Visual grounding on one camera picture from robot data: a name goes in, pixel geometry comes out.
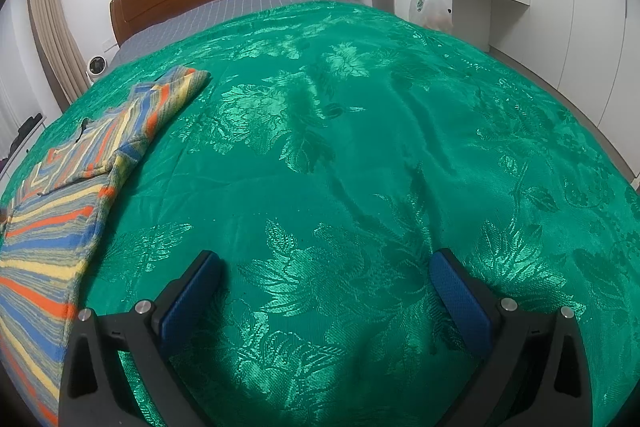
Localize white dresser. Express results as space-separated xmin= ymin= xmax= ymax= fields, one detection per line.
xmin=0 ymin=112 xmax=51 ymax=188

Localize striped knit shirt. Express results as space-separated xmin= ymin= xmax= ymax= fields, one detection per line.
xmin=0 ymin=67 xmax=211 ymax=425

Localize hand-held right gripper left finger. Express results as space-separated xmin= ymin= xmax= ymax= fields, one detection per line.
xmin=59 ymin=250 xmax=224 ymax=427

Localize white round camera device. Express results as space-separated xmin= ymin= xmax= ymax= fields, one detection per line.
xmin=85 ymin=56 xmax=108 ymax=85

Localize white wardrobe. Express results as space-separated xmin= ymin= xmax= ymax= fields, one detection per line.
xmin=490 ymin=0 xmax=640 ymax=188

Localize white plastic bag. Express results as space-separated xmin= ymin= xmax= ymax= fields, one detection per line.
xmin=409 ymin=0 xmax=455 ymax=32

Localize green floral blanket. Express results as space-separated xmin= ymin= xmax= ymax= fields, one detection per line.
xmin=0 ymin=1 xmax=640 ymax=427

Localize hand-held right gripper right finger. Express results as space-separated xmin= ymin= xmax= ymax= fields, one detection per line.
xmin=429 ymin=249 xmax=593 ymax=427

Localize grey striped bedsheet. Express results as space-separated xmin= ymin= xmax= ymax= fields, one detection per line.
xmin=107 ymin=0 xmax=336 ymax=68

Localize black items on dresser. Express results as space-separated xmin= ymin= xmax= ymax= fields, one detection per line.
xmin=12 ymin=113 xmax=43 ymax=148

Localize beige curtain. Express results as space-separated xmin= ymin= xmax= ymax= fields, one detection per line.
xmin=26 ymin=0 xmax=91 ymax=112

